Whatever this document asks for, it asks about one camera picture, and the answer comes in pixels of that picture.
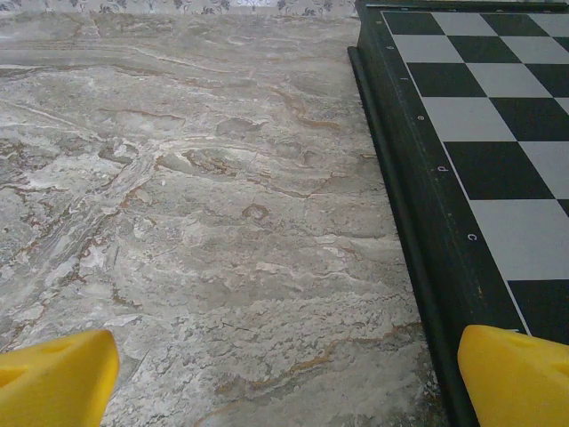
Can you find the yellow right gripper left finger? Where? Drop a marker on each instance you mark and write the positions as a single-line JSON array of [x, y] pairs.
[[53, 382]]

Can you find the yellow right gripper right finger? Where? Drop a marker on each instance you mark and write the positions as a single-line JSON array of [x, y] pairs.
[[515, 382]]

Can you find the black and grey chessboard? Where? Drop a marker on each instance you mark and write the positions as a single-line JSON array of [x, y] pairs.
[[489, 178]]

